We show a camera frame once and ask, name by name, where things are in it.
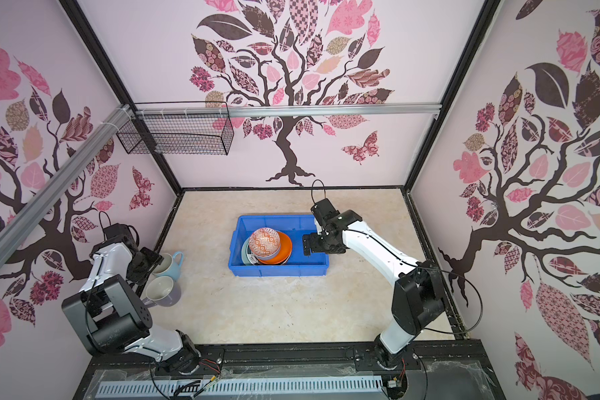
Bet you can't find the cream mug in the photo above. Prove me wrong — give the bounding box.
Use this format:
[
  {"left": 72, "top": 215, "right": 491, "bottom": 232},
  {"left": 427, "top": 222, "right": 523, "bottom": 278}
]
[{"left": 153, "top": 252, "right": 185, "bottom": 281}]

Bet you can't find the lavender grey mug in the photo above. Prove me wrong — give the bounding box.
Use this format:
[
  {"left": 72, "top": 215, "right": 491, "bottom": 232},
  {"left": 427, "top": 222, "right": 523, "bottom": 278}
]
[{"left": 143, "top": 276, "right": 182, "bottom": 308}]

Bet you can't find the blue plastic bin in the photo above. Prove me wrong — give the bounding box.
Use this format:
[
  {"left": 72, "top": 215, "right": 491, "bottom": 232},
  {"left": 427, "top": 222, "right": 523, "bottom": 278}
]
[{"left": 228, "top": 214, "right": 330, "bottom": 278}]

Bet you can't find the orange plate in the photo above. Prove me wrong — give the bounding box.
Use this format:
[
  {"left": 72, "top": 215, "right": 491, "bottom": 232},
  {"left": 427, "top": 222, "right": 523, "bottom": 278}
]
[{"left": 257, "top": 232, "right": 293, "bottom": 265}]

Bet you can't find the red patterned bowl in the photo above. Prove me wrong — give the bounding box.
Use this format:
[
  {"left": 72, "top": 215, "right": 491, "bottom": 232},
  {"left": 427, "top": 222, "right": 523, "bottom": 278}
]
[{"left": 249, "top": 228, "right": 280, "bottom": 248}]

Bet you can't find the white plate green rim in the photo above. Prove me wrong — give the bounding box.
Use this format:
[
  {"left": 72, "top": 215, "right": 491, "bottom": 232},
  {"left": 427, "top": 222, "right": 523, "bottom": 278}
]
[{"left": 241, "top": 240, "right": 259, "bottom": 266}]

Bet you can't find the lavender grey bowl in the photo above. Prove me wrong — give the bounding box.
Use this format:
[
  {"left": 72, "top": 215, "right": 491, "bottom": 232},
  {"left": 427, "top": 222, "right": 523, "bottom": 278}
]
[{"left": 248, "top": 245, "right": 282, "bottom": 261}]

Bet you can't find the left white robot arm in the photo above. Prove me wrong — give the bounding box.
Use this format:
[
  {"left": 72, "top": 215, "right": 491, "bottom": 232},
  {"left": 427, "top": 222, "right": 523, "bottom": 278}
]
[{"left": 62, "top": 223, "right": 202, "bottom": 375}]

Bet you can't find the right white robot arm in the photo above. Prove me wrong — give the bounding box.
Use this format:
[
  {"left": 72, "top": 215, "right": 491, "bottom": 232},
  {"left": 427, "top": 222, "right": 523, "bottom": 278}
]
[{"left": 303, "top": 198, "right": 445, "bottom": 368}]

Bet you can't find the white vented cable duct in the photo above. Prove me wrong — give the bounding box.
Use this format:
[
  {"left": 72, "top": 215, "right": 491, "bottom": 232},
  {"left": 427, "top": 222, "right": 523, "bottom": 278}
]
[{"left": 89, "top": 376, "right": 387, "bottom": 399}]

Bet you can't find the black wire basket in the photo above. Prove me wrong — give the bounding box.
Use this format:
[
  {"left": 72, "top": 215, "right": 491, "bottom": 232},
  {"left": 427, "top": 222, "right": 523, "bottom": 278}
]
[{"left": 117, "top": 100, "right": 234, "bottom": 156}]

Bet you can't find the aluminium rail left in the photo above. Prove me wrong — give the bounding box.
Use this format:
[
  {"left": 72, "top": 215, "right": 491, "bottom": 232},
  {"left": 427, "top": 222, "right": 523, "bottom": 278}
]
[{"left": 0, "top": 104, "right": 133, "bottom": 269}]

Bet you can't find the aluminium rail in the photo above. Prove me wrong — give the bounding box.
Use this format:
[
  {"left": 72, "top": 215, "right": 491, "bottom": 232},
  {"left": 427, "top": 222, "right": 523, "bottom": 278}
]
[
  {"left": 0, "top": 104, "right": 133, "bottom": 269},
  {"left": 134, "top": 103, "right": 442, "bottom": 118}
]

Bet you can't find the aluminium rail back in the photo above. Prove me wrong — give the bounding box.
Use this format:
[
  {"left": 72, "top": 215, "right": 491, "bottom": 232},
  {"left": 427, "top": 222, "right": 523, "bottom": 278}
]
[{"left": 134, "top": 103, "right": 442, "bottom": 118}]

